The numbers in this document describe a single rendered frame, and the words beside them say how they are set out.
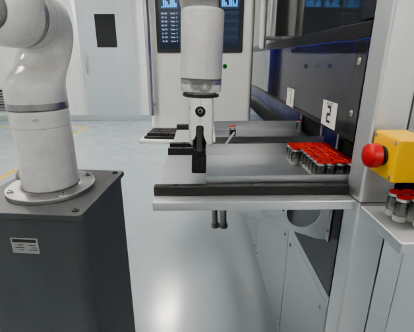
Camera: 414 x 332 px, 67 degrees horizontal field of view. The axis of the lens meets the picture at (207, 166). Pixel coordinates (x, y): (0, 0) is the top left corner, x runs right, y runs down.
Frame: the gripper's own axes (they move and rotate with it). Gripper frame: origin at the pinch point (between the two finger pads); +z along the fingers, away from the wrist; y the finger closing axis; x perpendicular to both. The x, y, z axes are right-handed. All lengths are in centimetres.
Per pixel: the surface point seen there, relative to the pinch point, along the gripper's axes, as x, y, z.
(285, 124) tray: -33, 54, 1
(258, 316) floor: -30, 48, 91
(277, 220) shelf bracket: -19.0, -1.2, 13.2
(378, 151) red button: -28.3, -19.6, -9.5
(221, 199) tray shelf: -4.7, -9.8, 4.0
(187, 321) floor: 3, 46, 92
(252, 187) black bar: -11.0, -8.1, 2.0
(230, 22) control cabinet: -13, 87, -38
